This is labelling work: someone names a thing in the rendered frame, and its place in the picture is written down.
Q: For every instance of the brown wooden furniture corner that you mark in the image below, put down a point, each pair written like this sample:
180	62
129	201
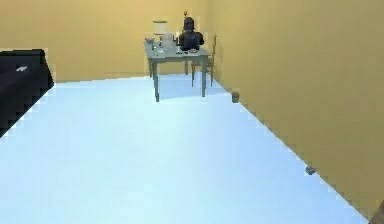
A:
379	214

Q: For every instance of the small grey bin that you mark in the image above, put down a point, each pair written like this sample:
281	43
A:
235	97

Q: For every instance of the wooden chair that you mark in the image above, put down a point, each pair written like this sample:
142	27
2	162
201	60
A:
210	59

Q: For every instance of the grey-green dining table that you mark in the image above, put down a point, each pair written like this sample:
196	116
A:
173	55

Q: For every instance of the black bust statue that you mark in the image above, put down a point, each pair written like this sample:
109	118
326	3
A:
190	37

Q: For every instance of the white bowl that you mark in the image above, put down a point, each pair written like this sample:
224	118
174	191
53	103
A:
149	40

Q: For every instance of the small grey block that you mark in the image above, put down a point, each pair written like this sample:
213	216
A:
310	170

